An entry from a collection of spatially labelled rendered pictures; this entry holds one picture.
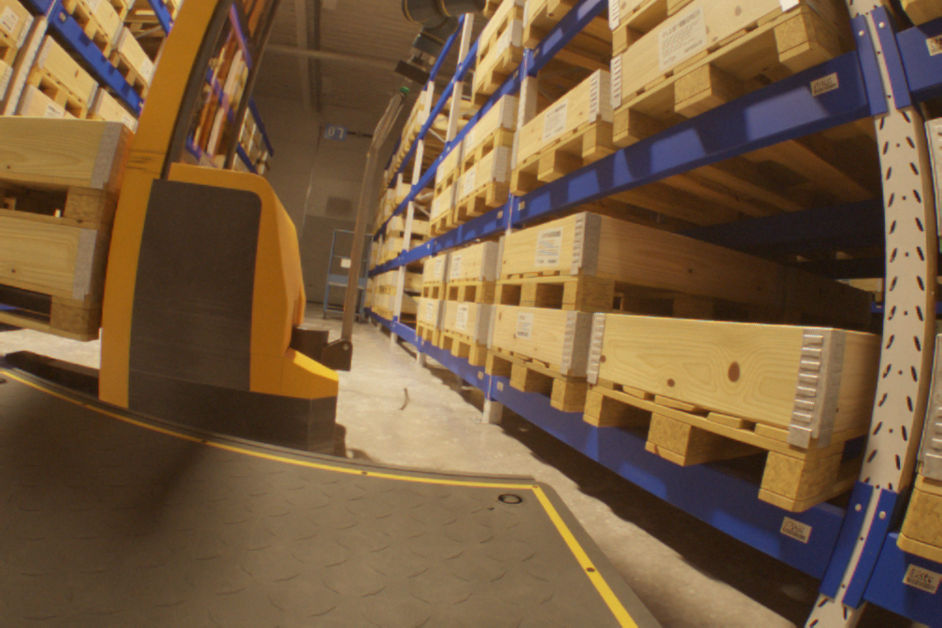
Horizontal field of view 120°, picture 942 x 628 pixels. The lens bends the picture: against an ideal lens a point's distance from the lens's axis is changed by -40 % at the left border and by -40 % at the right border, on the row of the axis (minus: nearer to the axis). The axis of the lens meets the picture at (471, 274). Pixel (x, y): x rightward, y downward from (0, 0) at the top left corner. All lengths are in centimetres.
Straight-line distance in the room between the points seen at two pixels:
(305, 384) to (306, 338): 33
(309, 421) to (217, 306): 42
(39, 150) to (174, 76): 53
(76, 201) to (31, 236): 21
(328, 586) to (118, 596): 17
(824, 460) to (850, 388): 15
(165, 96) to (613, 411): 171
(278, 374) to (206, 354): 22
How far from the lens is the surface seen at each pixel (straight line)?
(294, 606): 37
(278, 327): 130
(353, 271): 166
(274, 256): 130
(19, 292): 184
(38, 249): 163
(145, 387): 145
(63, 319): 157
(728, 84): 129
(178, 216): 139
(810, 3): 115
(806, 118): 107
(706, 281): 190
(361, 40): 1386
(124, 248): 151
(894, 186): 94
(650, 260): 169
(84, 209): 154
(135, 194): 152
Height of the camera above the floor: 59
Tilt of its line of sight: 4 degrees up
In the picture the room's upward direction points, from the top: 7 degrees clockwise
